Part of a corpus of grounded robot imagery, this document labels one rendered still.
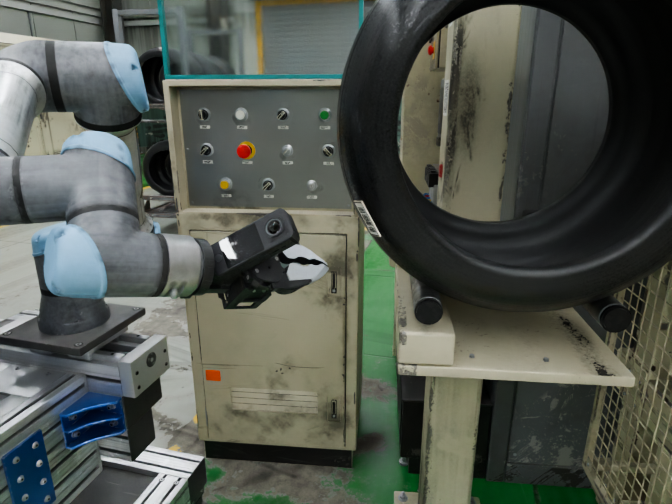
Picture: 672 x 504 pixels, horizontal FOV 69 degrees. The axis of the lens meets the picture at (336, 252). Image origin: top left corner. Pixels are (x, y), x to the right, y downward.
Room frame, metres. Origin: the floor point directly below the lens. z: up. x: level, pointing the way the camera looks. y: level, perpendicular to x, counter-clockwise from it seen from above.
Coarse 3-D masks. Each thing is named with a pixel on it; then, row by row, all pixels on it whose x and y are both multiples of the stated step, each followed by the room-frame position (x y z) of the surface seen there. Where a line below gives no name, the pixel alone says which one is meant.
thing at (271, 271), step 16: (208, 256) 0.55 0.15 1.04; (208, 272) 0.54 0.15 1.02; (256, 272) 0.58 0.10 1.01; (272, 272) 0.60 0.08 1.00; (208, 288) 0.55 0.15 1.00; (224, 288) 0.60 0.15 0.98; (240, 288) 0.58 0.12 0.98; (256, 288) 0.59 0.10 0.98; (224, 304) 0.60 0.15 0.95; (256, 304) 0.62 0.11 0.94
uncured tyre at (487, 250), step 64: (384, 0) 0.72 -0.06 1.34; (448, 0) 0.67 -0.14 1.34; (512, 0) 0.94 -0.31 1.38; (576, 0) 0.92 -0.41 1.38; (640, 0) 0.87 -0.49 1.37; (384, 64) 0.68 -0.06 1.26; (640, 64) 0.91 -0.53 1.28; (384, 128) 0.68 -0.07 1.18; (640, 128) 0.91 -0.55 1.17; (384, 192) 0.68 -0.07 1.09; (576, 192) 0.92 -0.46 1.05; (640, 192) 0.86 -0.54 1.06; (448, 256) 0.67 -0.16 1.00; (512, 256) 0.91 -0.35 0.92; (576, 256) 0.84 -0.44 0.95; (640, 256) 0.65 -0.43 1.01
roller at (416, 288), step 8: (416, 280) 0.79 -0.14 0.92; (416, 288) 0.76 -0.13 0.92; (424, 288) 0.74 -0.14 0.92; (416, 296) 0.73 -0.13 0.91; (424, 296) 0.71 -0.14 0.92; (432, 296) 0.71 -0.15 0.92; (416, 304) 0.70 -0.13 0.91; (424, 304) 0.69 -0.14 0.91; (432, 304) 0.69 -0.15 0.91; (440, 304) 0.69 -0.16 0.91; (416, 312) 0.70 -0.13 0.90; (424, 312) 0.69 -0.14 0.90; (432, 312) 0.69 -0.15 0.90; (440, 312) 0.69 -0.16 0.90; (424, 320) 0.69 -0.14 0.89; (432, 320) 0.69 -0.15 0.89
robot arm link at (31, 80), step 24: (24, 48) 0.83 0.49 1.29; (0, 72) 0.76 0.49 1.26; (24, 72) 0.78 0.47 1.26; (0, 96) 0.68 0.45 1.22; (24, 96) 0.73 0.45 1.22; (48, 96) 0.83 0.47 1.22; (0, 120) 0.62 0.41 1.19; (24, 120) 0.68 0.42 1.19; (0, 144) 0.57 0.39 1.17; (24, 144) 0.64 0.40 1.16; (0, 168) 0.51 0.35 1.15; (0, 192) 0.50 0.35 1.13; (0, 216) 0.50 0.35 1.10; (24, 216) 0.51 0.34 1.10
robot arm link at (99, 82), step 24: (48, 48) 0.84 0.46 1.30; (72, 48) 0.86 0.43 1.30; (96, 48) 0.87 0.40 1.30; (120, 48) 0.89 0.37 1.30; (48, 72) 0.83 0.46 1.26; (72, 72) 0.84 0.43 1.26; (96, 72) 0.85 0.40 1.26; (120, 72) 0.87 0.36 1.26; (72, 96) 0.85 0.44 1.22; (96, 96) 0.86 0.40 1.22; (120, 96) 0.87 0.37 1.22; (144, 96) 0.89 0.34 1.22; (96, 120) 0.88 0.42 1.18; (120, 120) 0.89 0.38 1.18; (144, 216) 1.06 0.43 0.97
